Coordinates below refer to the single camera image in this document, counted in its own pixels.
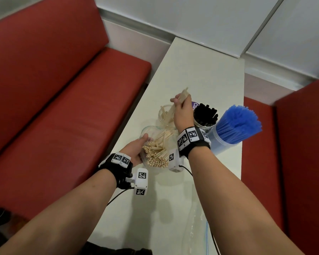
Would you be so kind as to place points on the person's left hand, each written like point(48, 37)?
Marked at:
point(134, 150)

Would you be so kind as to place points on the small bunch of blue straws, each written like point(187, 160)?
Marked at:
point(239, 124)

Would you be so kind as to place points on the black right wristband with markers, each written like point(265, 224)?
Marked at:
point(195, 147)

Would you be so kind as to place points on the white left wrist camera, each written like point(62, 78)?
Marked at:
point(141, 183)

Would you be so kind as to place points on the black wristband with markers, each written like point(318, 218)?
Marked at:
point(114, 168)
point(195, 147)

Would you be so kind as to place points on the clear glass jar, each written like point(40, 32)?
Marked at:
point(202, 127)
point(162, 119)

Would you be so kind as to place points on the black left wristband with markers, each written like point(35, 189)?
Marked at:
point(114, 168)

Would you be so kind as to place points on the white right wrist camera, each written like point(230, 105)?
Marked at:
point(174, 163)

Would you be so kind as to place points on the frosted plastic jar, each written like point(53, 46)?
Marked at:
point(218, 146)

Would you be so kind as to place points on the red sofa beside plant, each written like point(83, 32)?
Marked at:
point(303, 161)

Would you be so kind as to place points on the person's right hand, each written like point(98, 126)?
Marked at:
point(184, 116)

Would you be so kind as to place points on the clear blue-zip bag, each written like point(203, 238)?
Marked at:
point(149, 130)

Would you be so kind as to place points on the clear bag with white strips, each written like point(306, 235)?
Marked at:
point(196, 231)

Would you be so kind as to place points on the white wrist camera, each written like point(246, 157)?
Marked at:
point(174, 163)
point(141, 183)

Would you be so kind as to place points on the person's left forearm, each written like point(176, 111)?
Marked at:
point(58, 217)

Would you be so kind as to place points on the small bunch of black straws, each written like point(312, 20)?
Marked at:
point(206, 114)

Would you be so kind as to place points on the person's dark clothing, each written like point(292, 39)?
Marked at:
point(114, 249)

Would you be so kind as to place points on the person's right forearm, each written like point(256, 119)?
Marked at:
point(239, 204)

